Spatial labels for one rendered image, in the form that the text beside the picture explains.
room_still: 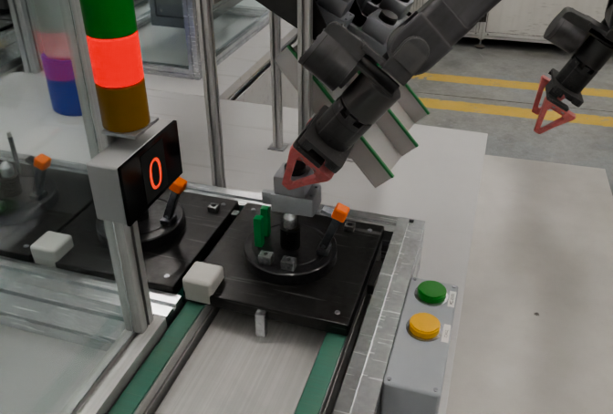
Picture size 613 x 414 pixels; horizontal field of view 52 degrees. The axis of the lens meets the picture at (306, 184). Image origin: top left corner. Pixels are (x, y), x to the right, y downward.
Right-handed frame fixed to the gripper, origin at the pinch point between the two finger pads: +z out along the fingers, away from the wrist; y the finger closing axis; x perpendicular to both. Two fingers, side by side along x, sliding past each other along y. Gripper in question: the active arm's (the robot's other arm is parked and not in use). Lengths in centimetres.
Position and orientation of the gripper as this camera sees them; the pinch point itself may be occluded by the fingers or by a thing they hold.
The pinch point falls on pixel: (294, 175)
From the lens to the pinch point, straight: 89.1
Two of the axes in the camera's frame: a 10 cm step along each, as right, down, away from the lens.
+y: -3.0, 5.0, -8.1
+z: -5.8, 5.8, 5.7
